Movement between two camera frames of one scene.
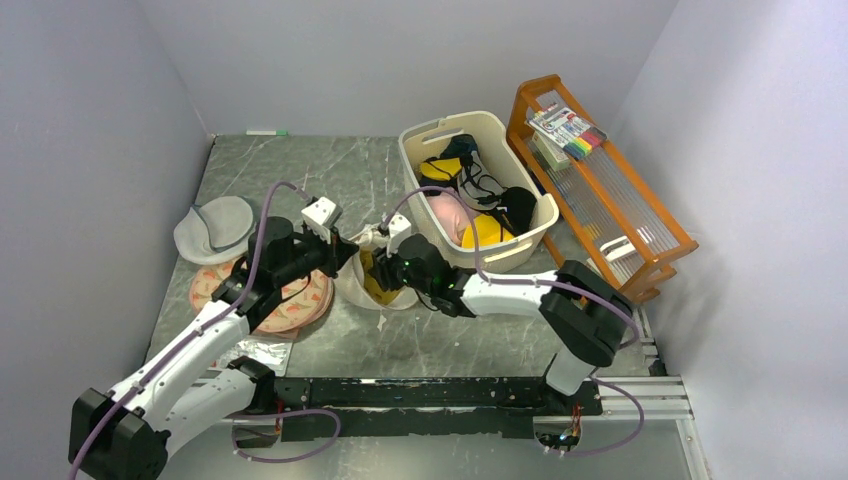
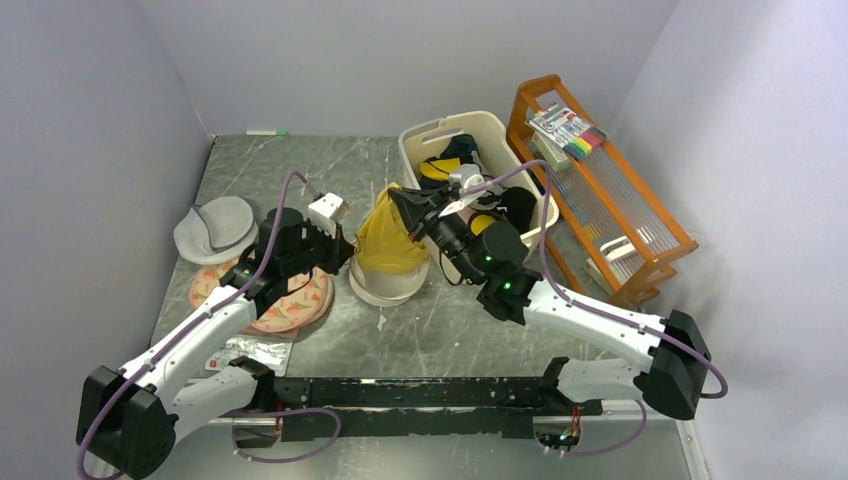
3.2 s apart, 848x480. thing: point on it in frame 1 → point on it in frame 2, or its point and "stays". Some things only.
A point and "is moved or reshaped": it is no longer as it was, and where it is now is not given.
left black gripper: x=335 y=254 stays
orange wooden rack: x=606 y=217 stays
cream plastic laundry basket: x=421 y=139 stays
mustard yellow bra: x=372 y=286 is moved or reshaped
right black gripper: x=382 y=270 → x=422 y=210
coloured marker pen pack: x=568 y=130 stays
